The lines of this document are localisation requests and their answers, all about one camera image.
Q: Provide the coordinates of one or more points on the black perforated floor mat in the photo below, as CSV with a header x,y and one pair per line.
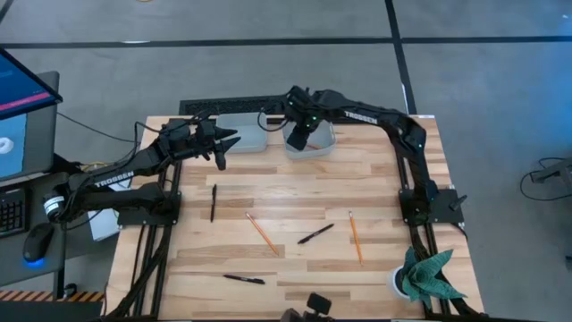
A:
x,y
223,106

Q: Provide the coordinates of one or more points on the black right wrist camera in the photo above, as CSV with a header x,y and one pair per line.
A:
x,y
296,97

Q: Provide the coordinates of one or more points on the monitor with blue screen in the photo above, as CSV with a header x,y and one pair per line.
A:
x,y
18,89

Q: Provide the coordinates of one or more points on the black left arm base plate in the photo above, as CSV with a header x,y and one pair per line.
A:
x,y
134,218

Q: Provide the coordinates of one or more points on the white box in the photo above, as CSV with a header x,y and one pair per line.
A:
x,y
105,226

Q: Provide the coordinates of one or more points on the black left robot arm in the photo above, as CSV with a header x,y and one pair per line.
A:
x,y
134,165

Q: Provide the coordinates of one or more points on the dark grey desk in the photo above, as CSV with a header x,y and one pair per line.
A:
x,y
11,268

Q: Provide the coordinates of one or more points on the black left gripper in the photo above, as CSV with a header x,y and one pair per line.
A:
x,y
206,138

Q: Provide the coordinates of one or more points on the black keyboard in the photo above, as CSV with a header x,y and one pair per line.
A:
x,y
11,212

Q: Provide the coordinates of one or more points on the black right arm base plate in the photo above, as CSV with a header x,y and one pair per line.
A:
x,y
447,210

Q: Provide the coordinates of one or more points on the black pen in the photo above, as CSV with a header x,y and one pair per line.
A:
x,y
316,233
213,203
244,279

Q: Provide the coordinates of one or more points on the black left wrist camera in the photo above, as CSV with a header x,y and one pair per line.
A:
x,y
179,129

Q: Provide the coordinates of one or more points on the black computer mouse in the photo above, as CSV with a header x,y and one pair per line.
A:
x,y
38,241

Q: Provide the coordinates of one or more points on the computer monitor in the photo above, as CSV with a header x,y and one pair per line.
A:
x,y
40,143

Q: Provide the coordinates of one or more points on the grey stand foot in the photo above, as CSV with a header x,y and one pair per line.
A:
x,y
556,171

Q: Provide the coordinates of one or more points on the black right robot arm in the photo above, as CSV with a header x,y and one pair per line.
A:
x,y
380,117

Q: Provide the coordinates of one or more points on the black table edge rail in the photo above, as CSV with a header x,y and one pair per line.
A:
x,y
277,120

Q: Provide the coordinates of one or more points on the orange pencil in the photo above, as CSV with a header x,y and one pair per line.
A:
x,y
262,233
355,238
313,146

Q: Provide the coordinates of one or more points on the green fabric plant white pot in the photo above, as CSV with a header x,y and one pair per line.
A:
x,y
424,279

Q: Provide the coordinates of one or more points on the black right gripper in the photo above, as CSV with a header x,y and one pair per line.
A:
x,y
308,117

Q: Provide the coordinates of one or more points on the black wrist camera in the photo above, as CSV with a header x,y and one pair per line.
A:
x,y
296,97
179,129

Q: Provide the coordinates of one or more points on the black aluminium frame rails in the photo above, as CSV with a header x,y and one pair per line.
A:
x,y
428,237
154,268

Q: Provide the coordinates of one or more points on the translucent grey plastic bin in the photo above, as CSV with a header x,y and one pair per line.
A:
x,y
250,134
324,143

